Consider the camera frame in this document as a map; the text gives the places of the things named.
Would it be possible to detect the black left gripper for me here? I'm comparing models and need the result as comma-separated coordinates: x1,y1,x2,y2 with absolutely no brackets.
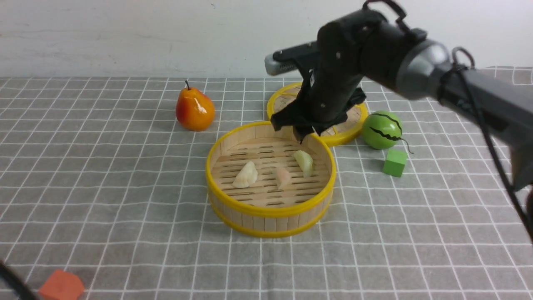
270,20,366,144

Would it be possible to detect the pale green toy dumpling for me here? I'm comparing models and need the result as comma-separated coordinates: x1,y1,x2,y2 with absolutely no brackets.
293,150,314,178

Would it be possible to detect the pink toy dumpling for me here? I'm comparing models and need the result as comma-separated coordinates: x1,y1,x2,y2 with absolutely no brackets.
273,167,291,190

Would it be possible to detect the white toy dumpling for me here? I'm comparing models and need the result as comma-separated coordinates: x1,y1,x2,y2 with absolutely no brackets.
232,161,258,189

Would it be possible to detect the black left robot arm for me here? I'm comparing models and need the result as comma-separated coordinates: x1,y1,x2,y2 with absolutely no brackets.
264,0,533,190

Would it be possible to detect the woven bamboo steamer lid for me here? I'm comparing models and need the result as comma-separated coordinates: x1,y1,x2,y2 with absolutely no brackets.
266,82,368,147

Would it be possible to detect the bamboo steamer tray yellow rim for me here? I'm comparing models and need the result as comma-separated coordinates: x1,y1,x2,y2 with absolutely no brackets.
205,121,336,238

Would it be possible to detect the green toy watermelon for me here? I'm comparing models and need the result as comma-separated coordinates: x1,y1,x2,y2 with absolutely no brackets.
362,110,413,154

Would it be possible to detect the green foam cube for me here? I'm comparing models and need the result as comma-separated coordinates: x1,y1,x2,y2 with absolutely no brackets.
382,149,408,178

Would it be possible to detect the orange red toy pear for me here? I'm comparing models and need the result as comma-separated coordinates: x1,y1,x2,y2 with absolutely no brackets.
175,80,216,132

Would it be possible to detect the grey checkered tablecloth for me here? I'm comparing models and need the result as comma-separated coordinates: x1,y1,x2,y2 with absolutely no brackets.
0,77,532,300

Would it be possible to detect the orange foam cube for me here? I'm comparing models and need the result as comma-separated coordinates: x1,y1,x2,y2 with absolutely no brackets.
38,270,85,300

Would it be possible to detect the black cable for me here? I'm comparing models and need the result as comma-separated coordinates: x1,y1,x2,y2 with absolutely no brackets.
362,0,533,242

